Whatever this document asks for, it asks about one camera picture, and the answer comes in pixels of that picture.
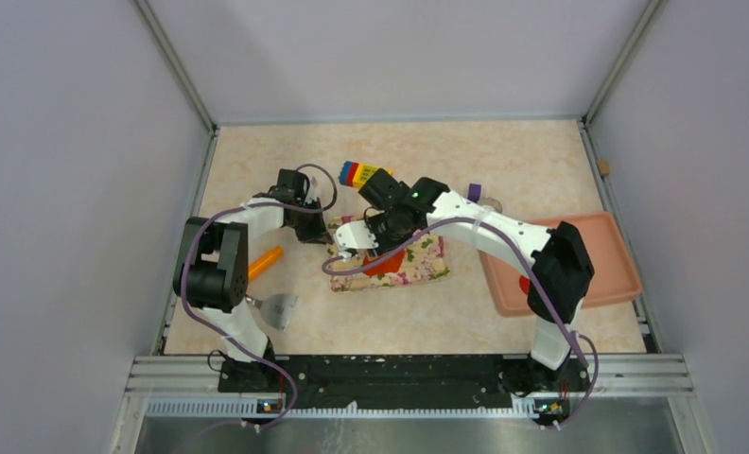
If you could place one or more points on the colourful toy brick block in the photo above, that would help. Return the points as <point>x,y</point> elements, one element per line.
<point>355,174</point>

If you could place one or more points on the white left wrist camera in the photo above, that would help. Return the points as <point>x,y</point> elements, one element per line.
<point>313,192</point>

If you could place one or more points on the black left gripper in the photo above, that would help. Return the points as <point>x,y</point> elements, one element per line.
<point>315,227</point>

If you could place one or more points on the floral cutting board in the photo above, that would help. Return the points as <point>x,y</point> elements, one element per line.
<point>425,262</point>

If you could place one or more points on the pink plastic tray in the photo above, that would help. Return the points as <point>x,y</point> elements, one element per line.
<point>615,280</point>

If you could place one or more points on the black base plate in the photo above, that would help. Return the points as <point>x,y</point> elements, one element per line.
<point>399,382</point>

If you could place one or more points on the red dough disc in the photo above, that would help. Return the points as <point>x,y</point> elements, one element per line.
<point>525,284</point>

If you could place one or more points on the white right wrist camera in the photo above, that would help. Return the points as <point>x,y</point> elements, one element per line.
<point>356,237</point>

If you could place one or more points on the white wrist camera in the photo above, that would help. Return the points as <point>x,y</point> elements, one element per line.
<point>313,192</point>
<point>356,237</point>

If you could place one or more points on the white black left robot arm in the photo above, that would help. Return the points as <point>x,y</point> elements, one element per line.
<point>211,275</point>

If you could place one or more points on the red dough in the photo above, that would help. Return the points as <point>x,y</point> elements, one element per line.
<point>392,265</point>

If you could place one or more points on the metal ring cutter purple handle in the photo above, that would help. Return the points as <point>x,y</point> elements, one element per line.
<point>474,193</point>

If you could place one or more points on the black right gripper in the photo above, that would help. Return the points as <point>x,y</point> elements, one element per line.
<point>382,229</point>

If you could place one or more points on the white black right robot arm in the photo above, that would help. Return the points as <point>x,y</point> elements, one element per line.
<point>554,259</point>

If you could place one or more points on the small wooden piece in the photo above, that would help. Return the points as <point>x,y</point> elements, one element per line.
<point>603,168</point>

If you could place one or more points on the orange plastic knife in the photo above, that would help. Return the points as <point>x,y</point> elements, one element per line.
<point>264,262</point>

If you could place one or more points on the metal dough scraper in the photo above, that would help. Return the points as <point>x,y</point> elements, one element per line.
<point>276,310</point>

